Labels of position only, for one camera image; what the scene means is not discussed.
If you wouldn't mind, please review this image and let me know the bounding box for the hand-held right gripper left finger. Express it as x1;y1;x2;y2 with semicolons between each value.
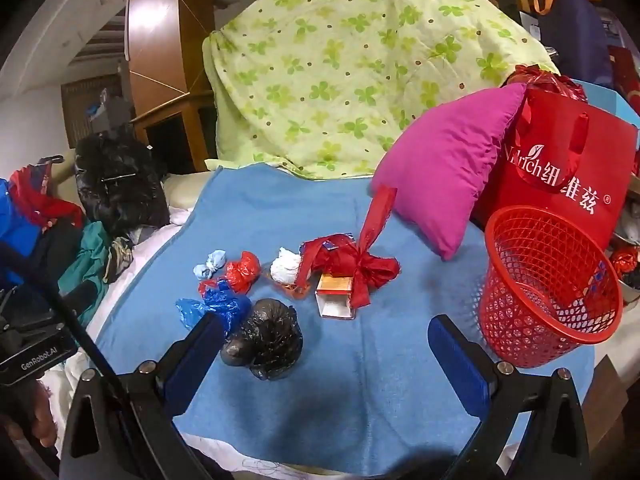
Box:
59;312;227;480

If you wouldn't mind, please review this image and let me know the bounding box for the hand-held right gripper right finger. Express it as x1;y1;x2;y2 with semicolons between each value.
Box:
427;314;591;480

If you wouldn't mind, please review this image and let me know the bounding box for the blue plastic bag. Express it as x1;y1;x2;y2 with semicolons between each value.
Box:
175;280;253;336

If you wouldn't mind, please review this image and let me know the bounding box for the red mesh basket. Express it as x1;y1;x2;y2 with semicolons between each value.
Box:
478;205;624;368

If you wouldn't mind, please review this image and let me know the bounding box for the black plastic bag ball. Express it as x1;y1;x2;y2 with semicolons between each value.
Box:
220;297;304;382

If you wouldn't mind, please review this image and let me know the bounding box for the light blue knotted cloth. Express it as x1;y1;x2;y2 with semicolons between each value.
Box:
194;250;230;279

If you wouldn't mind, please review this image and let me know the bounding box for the red knotted plastic bag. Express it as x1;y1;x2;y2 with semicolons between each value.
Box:
198;251;262;297

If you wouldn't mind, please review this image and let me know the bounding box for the white tissue wad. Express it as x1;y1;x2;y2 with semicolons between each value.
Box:
270;246;306;283

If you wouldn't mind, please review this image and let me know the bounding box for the orange and white box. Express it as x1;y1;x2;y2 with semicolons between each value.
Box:
315;272;358;321

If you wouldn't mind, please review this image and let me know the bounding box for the red ribbon bow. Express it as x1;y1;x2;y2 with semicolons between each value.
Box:
298;186;401;308

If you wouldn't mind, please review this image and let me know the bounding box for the person's left hand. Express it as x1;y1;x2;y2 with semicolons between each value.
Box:
10;385;58;448

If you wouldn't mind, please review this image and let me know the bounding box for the black garment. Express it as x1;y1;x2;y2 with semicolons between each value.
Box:
30;220;83;281

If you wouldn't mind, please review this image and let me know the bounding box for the green garment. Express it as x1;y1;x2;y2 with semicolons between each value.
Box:
59;222;113;326

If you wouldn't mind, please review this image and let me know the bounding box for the white sheet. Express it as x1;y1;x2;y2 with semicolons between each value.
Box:
47;205;201;461

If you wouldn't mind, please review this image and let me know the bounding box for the olive patterned cloth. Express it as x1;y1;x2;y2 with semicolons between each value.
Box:
102;237;135;283

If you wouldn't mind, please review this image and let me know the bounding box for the red and blue garment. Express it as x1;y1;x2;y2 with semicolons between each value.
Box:
0;162;86;286

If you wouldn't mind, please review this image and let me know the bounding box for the blue towel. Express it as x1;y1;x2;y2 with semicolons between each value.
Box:
95;162;596;478

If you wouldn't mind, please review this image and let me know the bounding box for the cream sofa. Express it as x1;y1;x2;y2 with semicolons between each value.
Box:
162;172;216;211

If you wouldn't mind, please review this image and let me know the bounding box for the black puffer jacket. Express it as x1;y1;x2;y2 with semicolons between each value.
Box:
74;135;171;238

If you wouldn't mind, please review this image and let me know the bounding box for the red foil wrapper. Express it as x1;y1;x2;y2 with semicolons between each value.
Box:
610;246;640;273

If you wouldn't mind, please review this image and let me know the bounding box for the magenta pillow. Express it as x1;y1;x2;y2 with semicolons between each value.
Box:
369;82;528;261

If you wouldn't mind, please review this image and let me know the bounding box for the wooden cabinet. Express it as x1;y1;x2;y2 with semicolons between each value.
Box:
131;91;218;173

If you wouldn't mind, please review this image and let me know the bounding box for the red gift bag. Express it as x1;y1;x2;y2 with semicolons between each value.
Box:
472;87;638;251

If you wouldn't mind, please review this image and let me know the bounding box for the brown striped door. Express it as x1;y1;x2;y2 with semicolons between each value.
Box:
60;77;126;136

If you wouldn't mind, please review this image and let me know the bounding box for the shiny red plastic bag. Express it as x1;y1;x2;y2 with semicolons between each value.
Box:
505;64;588;106

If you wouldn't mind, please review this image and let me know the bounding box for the light blue cardboard box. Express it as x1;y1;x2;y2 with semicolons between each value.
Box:
575;80;640;126

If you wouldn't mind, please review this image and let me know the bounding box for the green clover print blanket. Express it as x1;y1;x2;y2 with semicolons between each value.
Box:
202;0;561;181

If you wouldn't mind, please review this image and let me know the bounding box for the black cable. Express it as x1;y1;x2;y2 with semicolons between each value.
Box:
0;242;121;396

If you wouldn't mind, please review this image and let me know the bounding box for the navy bag with orange handles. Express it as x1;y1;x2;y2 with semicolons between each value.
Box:
532;0;616;88

